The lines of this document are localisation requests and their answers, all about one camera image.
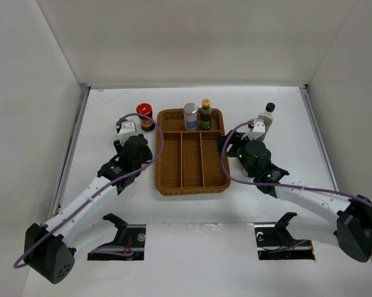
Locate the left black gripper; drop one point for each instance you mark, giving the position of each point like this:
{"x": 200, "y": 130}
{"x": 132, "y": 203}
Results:
{"x": 119, "y": 146}

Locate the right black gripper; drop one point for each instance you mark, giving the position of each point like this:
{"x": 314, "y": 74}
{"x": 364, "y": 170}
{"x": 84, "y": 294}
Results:
{"x": 234, "y": 138}

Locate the red lid chili sauce jar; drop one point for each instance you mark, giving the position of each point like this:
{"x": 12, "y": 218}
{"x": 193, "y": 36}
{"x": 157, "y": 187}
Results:
{"x": 146, "y": 124}

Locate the yellow cap green label bottle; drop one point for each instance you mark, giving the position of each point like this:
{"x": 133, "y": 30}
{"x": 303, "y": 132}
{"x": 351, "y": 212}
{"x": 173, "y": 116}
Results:
{"x": 206, "y": 114}

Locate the silver lid blue label jar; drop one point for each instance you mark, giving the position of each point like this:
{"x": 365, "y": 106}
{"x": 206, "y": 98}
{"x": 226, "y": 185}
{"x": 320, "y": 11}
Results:
{"x": 190, "y": 116}

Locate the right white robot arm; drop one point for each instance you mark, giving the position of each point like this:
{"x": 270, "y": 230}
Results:
{"x": 349, "y": 217}

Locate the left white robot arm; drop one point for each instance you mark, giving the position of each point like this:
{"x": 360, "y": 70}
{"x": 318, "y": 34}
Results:
{"x": 49, "y": 247}

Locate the steel top glass grinder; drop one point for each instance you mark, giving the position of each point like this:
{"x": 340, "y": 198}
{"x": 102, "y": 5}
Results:
{"x": 244, "y": 172}

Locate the black cap soy sauce bottle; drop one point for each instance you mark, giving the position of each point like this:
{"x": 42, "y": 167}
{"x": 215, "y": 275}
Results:
{"x": 267, "y": 118}

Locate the brown wicker divided basket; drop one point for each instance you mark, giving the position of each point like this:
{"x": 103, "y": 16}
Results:
{"x": 190, "y": 162}

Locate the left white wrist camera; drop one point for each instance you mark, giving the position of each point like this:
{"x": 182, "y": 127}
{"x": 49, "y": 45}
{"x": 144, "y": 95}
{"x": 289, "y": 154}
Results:
{"x": 125, "y": 129}

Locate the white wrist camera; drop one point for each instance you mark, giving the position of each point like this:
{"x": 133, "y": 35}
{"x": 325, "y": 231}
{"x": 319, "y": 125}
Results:
{"x": 257, "y": 129}
{"x": 125, "y": 129}

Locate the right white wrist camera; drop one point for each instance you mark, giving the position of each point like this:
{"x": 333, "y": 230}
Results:
{"x": 257, "y": 129}

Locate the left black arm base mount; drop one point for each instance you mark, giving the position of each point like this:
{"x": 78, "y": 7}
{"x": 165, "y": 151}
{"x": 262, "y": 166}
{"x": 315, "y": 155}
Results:
{"x": 128, "y": 243}

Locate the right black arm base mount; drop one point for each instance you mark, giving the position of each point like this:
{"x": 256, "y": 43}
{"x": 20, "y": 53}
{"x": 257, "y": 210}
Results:
{"x": 274, "y": 242}

